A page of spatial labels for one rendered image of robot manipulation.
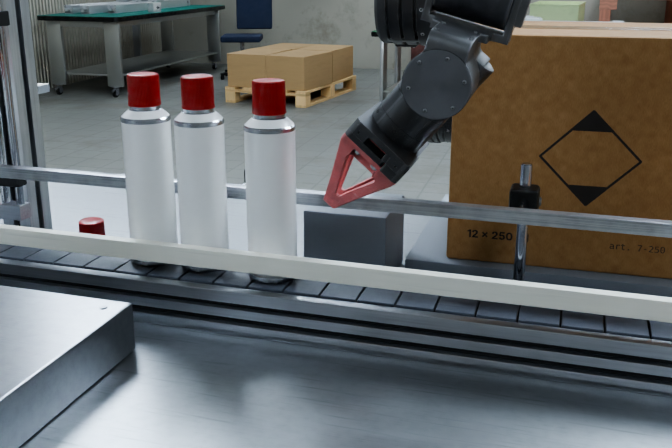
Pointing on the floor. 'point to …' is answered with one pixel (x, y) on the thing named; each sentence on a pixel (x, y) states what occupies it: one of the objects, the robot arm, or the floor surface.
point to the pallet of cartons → (292, 71)
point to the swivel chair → (250, 16)
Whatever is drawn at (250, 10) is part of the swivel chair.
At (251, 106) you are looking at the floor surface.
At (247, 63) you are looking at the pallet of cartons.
